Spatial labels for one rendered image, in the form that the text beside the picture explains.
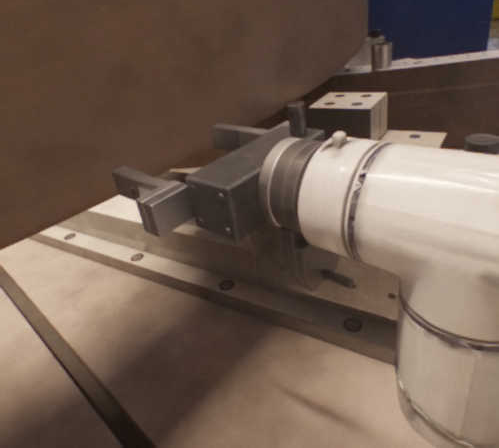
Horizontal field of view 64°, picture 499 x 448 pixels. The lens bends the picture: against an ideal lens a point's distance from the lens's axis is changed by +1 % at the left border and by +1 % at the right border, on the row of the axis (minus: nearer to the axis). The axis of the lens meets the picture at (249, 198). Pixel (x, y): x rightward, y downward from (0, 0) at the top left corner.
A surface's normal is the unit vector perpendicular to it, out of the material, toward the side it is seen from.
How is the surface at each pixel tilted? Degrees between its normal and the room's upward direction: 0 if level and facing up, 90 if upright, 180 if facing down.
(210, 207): 90
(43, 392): 0
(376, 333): 0
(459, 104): 90
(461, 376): 90
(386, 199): 54
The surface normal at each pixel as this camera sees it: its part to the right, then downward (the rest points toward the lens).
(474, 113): -0.16, 0.47
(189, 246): -0.54, 0.16
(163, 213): 0.74, 0.22
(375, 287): -0.52, 0.46
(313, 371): -0.14, -0.88
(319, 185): -0.61, -0.12
